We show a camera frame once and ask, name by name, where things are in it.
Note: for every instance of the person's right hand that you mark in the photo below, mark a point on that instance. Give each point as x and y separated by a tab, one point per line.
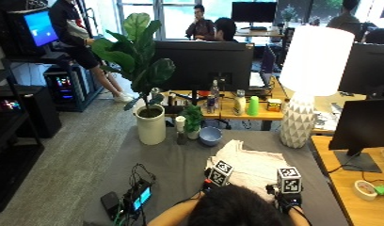
288	201

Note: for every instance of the person's left hand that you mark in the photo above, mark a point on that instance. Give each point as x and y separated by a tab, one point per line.
207	187

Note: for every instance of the white marker cube left glove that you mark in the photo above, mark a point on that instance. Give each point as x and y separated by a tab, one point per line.
220	173

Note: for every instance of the white marker cube glove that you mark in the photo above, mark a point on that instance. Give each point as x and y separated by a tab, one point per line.
289	180
220	173

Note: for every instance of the white marker cube right glove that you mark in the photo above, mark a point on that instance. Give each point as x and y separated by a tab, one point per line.
289	180

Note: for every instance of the white cloth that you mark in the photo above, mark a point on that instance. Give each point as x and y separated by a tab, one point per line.
251	163

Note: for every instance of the blue bowl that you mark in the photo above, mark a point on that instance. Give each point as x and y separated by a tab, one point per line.
209	136

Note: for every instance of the black device with blue screen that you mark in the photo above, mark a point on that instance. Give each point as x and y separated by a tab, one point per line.
139	196

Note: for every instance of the wooden desk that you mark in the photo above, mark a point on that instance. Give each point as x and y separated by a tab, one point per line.
358	201
241	114

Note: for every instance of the roll of tape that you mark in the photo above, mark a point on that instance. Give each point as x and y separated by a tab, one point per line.
364	190

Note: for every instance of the dark bottle with white cap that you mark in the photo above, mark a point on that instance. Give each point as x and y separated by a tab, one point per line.
180	129

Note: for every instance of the small plant in white pot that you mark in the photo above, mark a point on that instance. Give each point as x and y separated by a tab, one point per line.
192	121

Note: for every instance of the black box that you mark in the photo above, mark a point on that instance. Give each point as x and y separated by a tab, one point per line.
109	201

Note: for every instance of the large plant in white pot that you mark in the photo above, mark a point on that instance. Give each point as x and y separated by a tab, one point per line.
151	125

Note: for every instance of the cream bottle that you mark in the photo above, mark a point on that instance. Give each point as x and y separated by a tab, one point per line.
239	103

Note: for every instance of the green cup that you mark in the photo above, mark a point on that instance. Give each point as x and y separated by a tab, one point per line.
253	105

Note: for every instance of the black monitor with square foot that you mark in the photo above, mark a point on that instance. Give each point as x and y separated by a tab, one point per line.
362	125

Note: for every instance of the yellow box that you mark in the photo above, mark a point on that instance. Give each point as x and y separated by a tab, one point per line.
273	104

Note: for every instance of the clear water bottle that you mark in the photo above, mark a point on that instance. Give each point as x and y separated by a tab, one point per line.
215	91

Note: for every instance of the wide black monitor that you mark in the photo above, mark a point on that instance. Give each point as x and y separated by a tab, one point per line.
203	64

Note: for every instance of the laptop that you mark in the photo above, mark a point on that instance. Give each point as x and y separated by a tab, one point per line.
263	70

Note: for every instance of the white lamp with faceted base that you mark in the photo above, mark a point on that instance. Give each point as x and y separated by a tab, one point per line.
314	62

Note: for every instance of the black computer tower with lights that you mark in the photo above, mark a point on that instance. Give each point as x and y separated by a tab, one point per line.
67	86

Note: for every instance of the black shelf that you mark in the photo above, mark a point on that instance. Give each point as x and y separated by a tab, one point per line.
10	141

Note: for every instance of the monitor with blue screen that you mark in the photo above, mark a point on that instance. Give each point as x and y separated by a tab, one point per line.
38	29

